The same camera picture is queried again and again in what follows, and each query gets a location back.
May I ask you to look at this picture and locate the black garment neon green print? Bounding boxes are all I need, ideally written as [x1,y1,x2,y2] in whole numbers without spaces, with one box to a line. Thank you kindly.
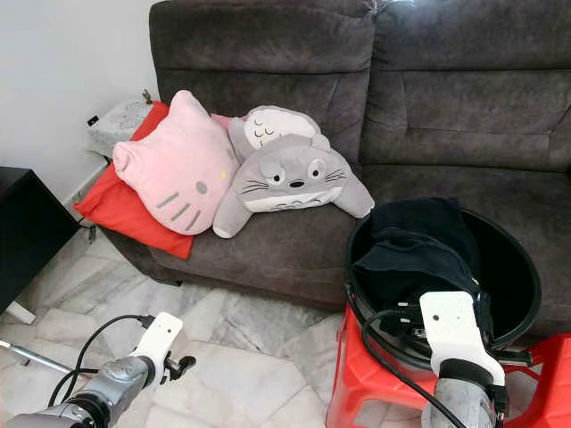
[352,230,496,335]

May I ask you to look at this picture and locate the plain black garment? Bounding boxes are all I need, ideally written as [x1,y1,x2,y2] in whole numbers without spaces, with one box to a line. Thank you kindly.
[370,198,478,255]

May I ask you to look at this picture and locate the black plastic bucket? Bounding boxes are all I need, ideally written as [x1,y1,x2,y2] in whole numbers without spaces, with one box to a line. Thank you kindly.
[343,205,543,371]

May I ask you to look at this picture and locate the red cushion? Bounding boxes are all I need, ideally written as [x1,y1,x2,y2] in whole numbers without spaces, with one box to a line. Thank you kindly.
[73,100,233,259]

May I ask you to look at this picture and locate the black TV console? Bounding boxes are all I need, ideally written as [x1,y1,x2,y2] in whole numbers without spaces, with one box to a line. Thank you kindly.
[0,167,81,313]

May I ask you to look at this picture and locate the grey Totoro plush open eyes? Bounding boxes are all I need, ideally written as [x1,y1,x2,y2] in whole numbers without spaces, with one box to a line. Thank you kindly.
[212,134,376,239]

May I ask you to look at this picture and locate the pink cat face pillow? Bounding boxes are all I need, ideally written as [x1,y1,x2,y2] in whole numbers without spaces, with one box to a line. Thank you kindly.
[113,89,240,235]

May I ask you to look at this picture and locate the dark grey fabric sofa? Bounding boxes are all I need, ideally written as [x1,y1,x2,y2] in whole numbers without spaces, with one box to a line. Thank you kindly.
[103,0,571,335]

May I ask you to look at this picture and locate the grey Totoro plush closed eyes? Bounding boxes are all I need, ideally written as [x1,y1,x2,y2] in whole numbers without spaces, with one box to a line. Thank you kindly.
[228,105,322,166]

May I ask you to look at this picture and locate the white lace table cloth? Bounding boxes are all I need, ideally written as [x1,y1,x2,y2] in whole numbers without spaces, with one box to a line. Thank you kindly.
[85,98,157,160]

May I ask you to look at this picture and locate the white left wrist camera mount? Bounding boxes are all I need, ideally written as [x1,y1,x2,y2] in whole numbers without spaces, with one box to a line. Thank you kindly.
[138,312,186,384]

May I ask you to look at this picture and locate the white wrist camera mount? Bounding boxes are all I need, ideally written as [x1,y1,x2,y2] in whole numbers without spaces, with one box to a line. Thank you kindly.
[138,312,186,384]
[419,290,507,386]

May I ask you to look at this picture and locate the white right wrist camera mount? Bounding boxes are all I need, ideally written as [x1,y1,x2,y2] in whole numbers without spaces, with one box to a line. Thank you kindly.
[419,290,507,386]

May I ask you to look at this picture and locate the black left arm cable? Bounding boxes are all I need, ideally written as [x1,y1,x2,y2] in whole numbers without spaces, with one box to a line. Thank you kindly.
[49,314,153,407]

